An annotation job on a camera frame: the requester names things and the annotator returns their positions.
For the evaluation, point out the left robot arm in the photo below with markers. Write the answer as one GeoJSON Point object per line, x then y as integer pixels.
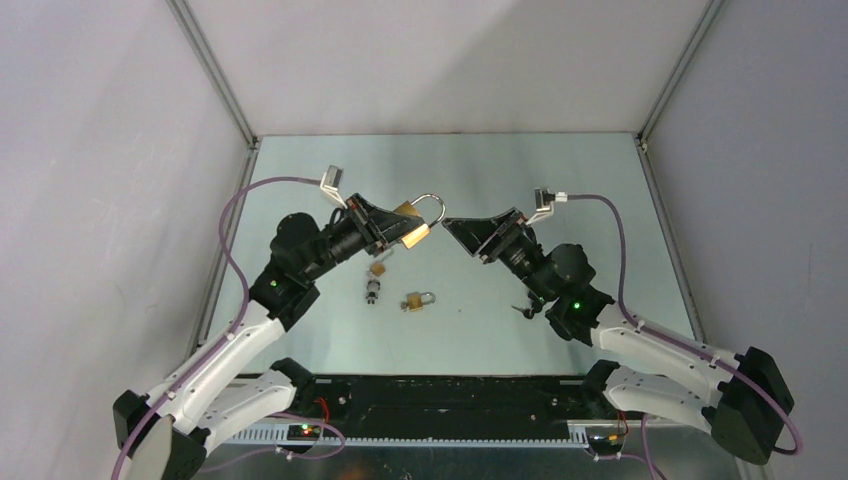
{"type": "Point", "coordinates": [170, 431]}

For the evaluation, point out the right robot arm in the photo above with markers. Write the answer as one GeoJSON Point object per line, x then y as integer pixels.
{"type": "Point", "coordinates": [739, 399]}

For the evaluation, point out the orange black padlock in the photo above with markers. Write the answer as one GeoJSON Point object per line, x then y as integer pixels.
{"type": "Point", "coordinates": [534, 307]}

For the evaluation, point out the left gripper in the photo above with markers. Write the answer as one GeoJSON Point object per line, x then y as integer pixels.
{"type": "Point", "coordinates": [368, 217]}

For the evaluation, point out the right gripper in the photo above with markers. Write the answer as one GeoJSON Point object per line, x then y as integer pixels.
{"type": "Point", "coordinates": [502, 231]}

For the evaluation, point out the aluminium frame post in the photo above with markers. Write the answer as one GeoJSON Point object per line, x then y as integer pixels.
{"type": "Point", "coordinates": [691, 47]}
{"type": "Point", "coordinates": [208, 61]}

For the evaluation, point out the left aluminium frame post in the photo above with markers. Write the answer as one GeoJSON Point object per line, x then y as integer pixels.
{"type": "Point", "coordinates": [208, 61]}

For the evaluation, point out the right aluminium frame post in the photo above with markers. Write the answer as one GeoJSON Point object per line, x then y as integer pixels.
{"type": "Point", "coordinates": [691, 47]}

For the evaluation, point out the small closed brass padlock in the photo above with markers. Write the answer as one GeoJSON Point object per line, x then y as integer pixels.
{"type": "Point", "coordinates": [415, 301]}

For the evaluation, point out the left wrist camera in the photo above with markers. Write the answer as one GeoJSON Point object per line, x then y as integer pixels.
{"type": "Point", "coordinates": [329, 185]}

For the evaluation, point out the large brass padlock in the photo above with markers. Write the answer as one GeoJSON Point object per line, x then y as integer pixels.
{"type": "Point", "coordinates": [417, 227]}

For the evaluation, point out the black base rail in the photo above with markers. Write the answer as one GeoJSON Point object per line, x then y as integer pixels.
{"type": "Point", "coordinates": [451, 408]}

